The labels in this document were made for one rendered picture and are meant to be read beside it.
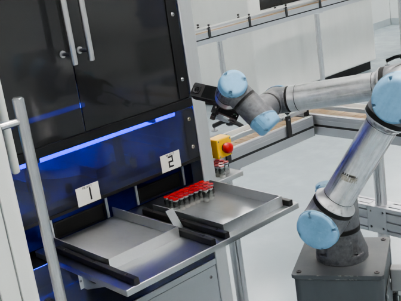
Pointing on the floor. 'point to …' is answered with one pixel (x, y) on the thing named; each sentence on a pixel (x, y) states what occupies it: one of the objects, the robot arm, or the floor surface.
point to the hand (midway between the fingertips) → (215, 111)
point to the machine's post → (205, 169)
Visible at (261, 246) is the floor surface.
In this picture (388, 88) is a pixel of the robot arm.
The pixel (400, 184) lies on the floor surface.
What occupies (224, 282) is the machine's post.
